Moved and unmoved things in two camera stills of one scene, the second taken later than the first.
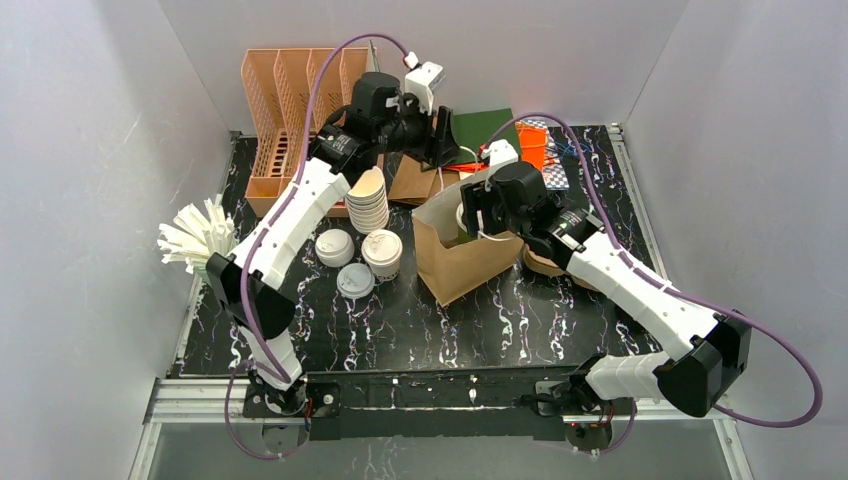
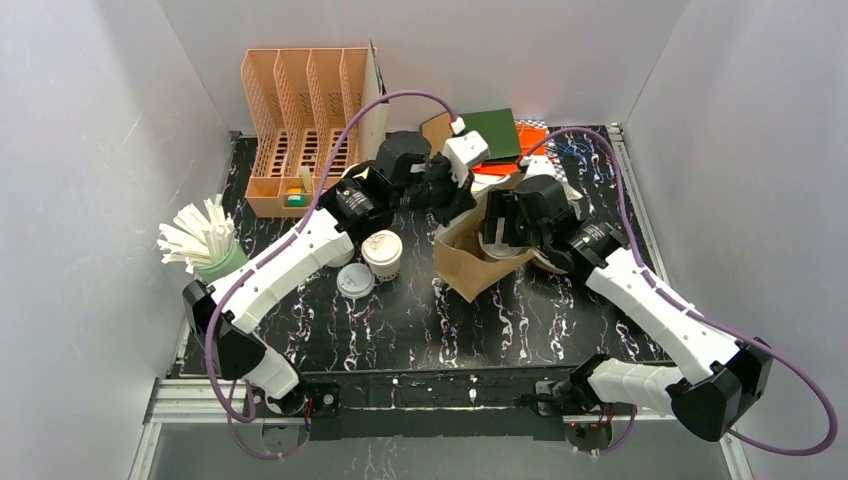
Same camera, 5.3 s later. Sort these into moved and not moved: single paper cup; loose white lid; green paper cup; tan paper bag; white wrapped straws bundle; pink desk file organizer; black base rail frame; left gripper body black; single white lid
Moved: left gripper body black; green paper cup; tan paper bag
Not moved: loose white lid; black base rail frame; white wrapped straws bundle; single paper cup; single white lid; pink desk file organizer
